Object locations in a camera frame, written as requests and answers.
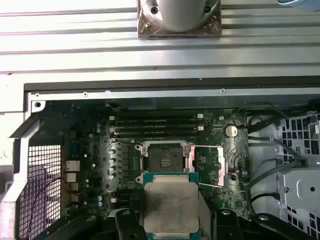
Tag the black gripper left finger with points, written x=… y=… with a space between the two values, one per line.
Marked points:
x=127 y=227

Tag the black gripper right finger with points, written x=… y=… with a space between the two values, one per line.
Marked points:
x=225 y=227

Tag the silver green CPU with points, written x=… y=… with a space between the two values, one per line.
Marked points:
x=170 y=200

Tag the metal socket cover frame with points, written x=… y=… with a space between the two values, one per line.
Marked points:
x=220 y=165

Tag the metal CPU socket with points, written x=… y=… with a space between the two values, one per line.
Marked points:
x=162 y=157

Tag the green motherboard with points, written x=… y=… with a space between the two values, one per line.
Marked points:
x=225 y=196

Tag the silver blue capacitor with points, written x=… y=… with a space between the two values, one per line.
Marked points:
x=112 y=168
x=112 y=152
x=113 y=175
x=112 y=160

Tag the silver rear port connector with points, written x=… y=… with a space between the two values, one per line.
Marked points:
x=71 y=177
x=73 y=187
x=71 y=166

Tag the silver perforated drive cage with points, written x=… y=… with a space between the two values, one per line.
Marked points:
x=300 y=187

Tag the blue port connector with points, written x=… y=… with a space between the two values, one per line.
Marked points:
x=75 y=148

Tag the silver coin battery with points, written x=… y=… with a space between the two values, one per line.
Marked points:
x=231 y=130

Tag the black PC case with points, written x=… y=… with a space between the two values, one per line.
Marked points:
x=150 y=95

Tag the pale blue teach pendant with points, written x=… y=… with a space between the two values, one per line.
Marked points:
x=300 y=5

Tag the square brown base plate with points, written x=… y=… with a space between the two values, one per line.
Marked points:
x=147 y=27

